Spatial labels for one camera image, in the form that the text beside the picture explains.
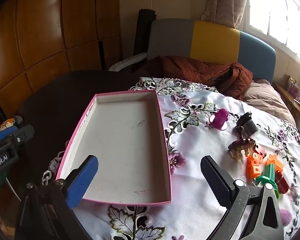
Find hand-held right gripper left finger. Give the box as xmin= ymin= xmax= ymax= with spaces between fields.
xmin=14 ymin=154 xmax=99 ymax=240

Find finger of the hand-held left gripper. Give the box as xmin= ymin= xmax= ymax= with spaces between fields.
xmin=0 ymin=127 xmax=18 ymax=145
xmin=5 ymin=124 xmax=35 ymax=147

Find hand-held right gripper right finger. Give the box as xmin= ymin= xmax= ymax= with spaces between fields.
xmin=200 ymin=155 xmax=285 ymax=240

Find orange linked cube blocks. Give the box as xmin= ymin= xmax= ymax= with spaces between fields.
xmin=245 ymin=152 xmax=265 ymax=179

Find green flanged toy piece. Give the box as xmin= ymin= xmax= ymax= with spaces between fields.
xmin=255 ymin=164 xmax=282 ymax=198

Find pink shallow cardboard box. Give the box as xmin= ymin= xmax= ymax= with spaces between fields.
xmin=55 ymin=90 xmax=172 ymax=207

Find black lidded clear jar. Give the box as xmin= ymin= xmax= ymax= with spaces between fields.
xmin=236 ymin=112 xmax=259 ymax=140

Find orange trough-shaped toy piece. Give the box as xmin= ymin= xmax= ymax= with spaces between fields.
xmin=265 ymin=154 xmax=285 ymax=170

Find purple perforated cone toy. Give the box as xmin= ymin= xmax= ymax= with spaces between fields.
xmin=209 ymin=108 xmax=230 ymax=131

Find dark red cylinder piece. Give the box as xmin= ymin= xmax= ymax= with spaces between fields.
xmin=275 ymin=171 xmax=290 ymax=194

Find colourful snack packet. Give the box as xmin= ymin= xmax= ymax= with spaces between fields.
xmin=0 ymin=119 xmax=23 ymax=132

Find white floral embroidered tablecloth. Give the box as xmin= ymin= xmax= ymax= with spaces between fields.
xmin=41 ymin=77 xmax=300 ymax=240

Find pink duvet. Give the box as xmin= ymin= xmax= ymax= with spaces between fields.
xmin=244 ymin=79 xmax=300 ymax=130

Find wooden wardrobe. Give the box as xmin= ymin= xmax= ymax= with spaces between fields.
xmin=0 ymin=0 xmax=123 ymax=135

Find brown quilted jacket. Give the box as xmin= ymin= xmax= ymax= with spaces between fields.
xmin=140 ymin=56 xmax=253 ymax=100

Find wooden bedside shelf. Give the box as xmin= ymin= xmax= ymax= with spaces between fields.
xmin=274 ymin=81 xmax=300 ymax=130

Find purple printed box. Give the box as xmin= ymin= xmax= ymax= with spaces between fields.
xmin=286 ymin=75 xmax=300 ymax=99

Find white curved armrest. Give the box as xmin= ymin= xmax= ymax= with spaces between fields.
xmin=107 ymin=53 xmax=147 ymax=72

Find grey yellow blue headboard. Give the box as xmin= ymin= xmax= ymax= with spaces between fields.
xmin=146 ymin=18 xmax=277 ymax=85

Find black rolled mat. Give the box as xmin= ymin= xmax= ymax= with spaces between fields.
xmin=131 ymin=9 xmax=157 ymax=73

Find beige curtain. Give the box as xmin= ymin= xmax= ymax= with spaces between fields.
xmin=201 ymin=0 xmax=248 ymax=29

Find bright window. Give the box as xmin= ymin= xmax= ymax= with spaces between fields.
xmin=246 ymin=0 xmax=300 ymax=65

